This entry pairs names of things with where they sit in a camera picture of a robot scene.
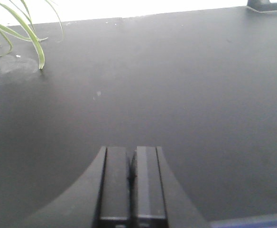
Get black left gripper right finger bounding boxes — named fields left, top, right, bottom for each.
left=131, top=146, right=211, bottom=228

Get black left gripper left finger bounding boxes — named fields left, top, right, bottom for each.
left=22, top=146, right=130, bottom=228

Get green spider plant leaves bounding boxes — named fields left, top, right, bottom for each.
left=0, top=0, right=65, bottom=70

